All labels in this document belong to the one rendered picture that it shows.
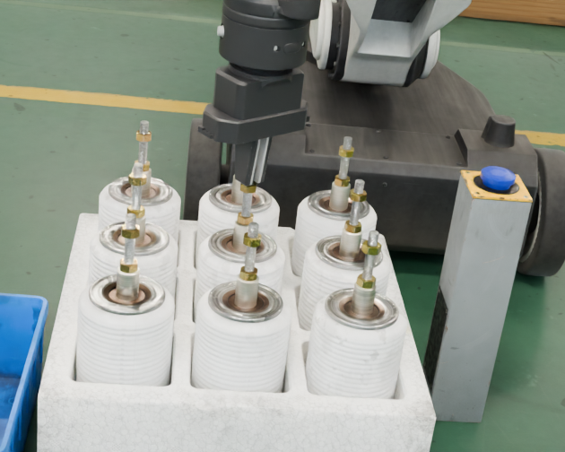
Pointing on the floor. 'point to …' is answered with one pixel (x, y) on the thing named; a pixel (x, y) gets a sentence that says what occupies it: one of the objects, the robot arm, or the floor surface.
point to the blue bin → (10, 367)
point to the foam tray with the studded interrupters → (55, 382)
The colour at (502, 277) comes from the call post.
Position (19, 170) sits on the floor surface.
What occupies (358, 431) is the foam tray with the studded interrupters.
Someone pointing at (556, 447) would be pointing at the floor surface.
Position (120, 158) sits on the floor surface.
